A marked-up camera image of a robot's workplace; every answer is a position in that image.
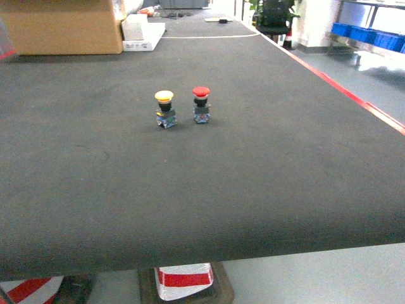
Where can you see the dark grey table mat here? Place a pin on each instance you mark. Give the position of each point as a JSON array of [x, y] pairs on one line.
[[287, 163]]

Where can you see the red mushroom push button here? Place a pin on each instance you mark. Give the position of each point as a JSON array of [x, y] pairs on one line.
[[201, 105]]

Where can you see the yellow mushroom push button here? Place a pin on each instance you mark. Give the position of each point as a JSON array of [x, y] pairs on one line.
[[165, 115]]

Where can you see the red white striped traffic cone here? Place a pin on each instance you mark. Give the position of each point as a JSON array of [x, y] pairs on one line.
[[196, 283]]

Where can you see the white flat box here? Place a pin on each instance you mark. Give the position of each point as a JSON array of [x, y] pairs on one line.
[[140, 35]]

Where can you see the black office chair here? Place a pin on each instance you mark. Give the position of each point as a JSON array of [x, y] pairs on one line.
[[274, 17]]

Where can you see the large cardboard box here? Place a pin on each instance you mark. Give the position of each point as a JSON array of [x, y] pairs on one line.
[[64, 27]]

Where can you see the blue bins on far rack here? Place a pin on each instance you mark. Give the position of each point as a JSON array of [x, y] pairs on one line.
[[386, 40]]

